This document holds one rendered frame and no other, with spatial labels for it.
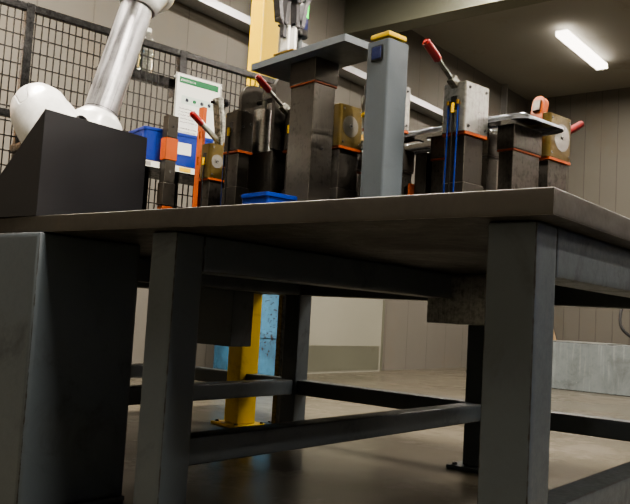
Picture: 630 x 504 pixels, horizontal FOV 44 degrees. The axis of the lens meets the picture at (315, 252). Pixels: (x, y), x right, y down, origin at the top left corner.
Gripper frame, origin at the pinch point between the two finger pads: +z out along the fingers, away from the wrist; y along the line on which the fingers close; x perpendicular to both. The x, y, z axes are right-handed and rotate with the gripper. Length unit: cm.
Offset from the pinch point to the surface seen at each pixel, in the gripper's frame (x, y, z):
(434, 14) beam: 249, 369, -183
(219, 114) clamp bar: 56, 19, 8
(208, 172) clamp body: 55, 16, 29
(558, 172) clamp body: -53, 51, 33
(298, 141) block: -11.2, -4.1, 30.0
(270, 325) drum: 244, 207, 82
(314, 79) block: -16.3, -4.6, 15.0
